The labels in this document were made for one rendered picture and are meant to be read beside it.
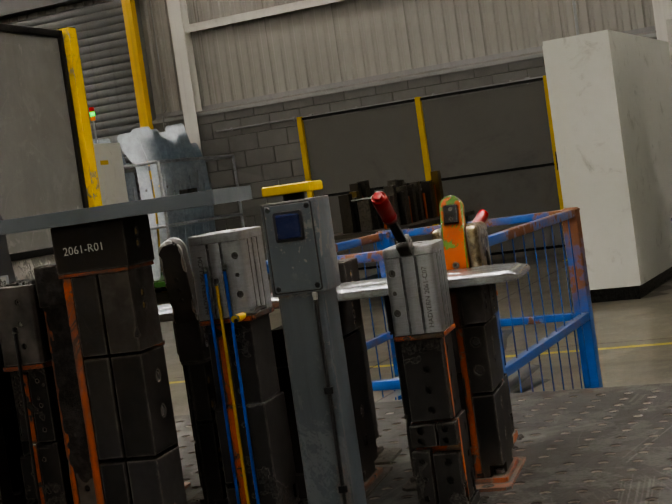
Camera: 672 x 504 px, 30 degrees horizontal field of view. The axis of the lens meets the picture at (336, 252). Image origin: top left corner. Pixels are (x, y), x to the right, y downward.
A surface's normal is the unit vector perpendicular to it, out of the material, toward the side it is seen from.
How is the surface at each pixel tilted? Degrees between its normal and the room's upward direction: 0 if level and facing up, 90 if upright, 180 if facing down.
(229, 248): 90
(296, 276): 90
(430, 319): 90
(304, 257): 90
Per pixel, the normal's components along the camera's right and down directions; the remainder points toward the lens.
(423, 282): -0.27, 0.09
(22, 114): 0.92, -0.11
